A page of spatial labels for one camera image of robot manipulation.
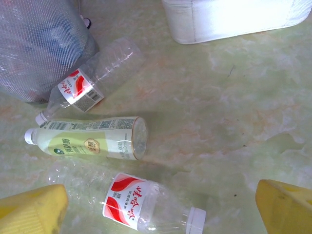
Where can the white square storage box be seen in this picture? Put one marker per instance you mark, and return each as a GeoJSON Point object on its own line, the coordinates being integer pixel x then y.
{"type": "Point", "coordinates": [231, 19]}

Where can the clear bottle white red label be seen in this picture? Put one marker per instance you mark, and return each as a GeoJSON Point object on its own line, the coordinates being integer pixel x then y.
{"type": "Point", "coordinates": [126, 197]}
{"type": "Point", "coordinates": [78, 90]}

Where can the small black white object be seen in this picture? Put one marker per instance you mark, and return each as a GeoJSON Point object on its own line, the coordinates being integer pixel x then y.
{"type": "Point", "coordinates": [86, 22]}

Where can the clear bottle blue label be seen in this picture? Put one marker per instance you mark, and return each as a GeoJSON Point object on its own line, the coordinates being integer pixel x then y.
{"type": "Point", "coordinates": [57, 34]}

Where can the green tea plastic bottle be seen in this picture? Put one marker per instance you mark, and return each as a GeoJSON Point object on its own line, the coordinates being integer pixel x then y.
{"type": "Point", "coordinates": [85, 141]}

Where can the transparent plastic bin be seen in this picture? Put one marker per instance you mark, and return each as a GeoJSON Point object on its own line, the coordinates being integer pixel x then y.
{"type": "Point", "coordinates": [36, 61]}

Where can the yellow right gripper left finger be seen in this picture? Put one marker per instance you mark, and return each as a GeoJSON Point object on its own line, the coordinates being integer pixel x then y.
{"type": "Point", "coordinates": [31, 212]}

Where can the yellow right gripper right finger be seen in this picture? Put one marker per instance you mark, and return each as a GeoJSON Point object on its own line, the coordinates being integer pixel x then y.
{"type": "Point", "coordinates": [287, 209]}

